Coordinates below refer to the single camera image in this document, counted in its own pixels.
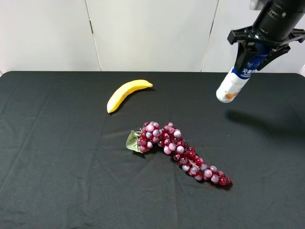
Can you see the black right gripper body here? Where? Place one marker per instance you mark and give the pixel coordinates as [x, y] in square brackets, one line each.
[247, 35]

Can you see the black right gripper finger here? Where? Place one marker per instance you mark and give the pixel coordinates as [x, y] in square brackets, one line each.
[246, 51]
[274, 54]

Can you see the blue white yogurt drink bottle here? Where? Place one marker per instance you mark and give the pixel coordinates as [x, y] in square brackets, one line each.
[234, 81]

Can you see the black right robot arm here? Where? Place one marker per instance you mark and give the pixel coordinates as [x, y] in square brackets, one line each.
[270, 34]

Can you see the red grape bunch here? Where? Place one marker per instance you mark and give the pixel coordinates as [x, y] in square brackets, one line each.
[170, 140]

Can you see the yellow banana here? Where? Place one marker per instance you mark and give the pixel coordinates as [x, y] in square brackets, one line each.
[125, 90]

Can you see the black tablecloth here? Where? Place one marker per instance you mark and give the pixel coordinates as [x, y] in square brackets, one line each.
[64, 163]

